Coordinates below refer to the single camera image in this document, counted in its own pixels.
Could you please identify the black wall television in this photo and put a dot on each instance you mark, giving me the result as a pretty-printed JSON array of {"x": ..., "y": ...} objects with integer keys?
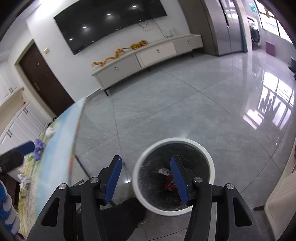
[{"x": 108, "y": 23}]

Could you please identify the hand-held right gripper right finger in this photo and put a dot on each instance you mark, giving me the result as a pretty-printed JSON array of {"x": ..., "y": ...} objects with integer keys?
[{"x": 180, "y": 183}]

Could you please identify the window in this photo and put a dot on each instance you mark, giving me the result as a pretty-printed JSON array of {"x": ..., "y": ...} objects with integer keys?
[{"x": 270, "y": 23}]

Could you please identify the white cabinet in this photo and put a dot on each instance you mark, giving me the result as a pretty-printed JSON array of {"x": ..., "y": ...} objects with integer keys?
[{"x": 20, "y": 125}]

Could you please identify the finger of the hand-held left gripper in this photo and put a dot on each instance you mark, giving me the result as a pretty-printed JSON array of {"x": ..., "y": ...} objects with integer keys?
[{"x": 25, "y": 147}]

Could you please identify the person's left forearm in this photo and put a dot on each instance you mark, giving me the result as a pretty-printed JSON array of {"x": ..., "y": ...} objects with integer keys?
[{"x": 7, "y": 208}]

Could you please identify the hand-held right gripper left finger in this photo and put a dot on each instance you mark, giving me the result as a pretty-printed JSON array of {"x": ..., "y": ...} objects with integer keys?
[{"x": 113, "y": 180}]

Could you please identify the purple wrapper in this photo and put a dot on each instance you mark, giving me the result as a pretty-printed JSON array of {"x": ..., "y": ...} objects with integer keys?
[{"x": 38, "y": 148}]

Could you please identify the purple stool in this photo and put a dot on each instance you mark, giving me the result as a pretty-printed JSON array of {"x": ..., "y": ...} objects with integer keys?
[{"x": 270, "y": 48}]

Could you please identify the washing machine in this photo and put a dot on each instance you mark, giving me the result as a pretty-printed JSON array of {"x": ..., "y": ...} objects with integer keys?
[{"x": 255, "y": 34}]

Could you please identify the grey refrigerator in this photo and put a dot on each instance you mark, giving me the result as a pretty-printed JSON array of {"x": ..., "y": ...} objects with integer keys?
[{"x": 222, "y": 30}]

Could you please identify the beige light switch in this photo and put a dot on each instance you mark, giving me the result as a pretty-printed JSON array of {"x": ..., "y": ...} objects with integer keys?
[{"x": 47, "y": 51}]

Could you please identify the person's leg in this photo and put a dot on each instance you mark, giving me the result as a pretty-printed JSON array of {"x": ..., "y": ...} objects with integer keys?
[{"x": 124, "y": 213}]

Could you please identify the small red packet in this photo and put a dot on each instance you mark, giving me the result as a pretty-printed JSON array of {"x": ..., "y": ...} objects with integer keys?
[{"x": 170, "y": 183}]

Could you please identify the grey white television stand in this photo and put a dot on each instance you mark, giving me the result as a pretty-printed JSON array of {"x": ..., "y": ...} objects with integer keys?
[{"x": 129, "y": 66}]

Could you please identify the white crumpled paper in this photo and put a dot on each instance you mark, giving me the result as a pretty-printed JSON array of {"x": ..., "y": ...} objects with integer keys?
[{"x": 49, "y": 132}]

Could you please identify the dark brown door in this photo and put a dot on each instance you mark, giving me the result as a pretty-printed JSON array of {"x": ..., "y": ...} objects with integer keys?
[{"x": 44, "y": 78}]

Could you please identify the white red printed scrap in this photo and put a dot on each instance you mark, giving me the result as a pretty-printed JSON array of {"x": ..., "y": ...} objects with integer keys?
[{"x": 164, "y": 171}]

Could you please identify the white trash bin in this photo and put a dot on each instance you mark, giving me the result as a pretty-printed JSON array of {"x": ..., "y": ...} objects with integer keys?
[{"x": 143, "y": 197}]

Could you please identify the cream chair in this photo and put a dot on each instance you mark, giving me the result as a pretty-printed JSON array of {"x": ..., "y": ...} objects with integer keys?
[{"x": 282, "y": 204}]

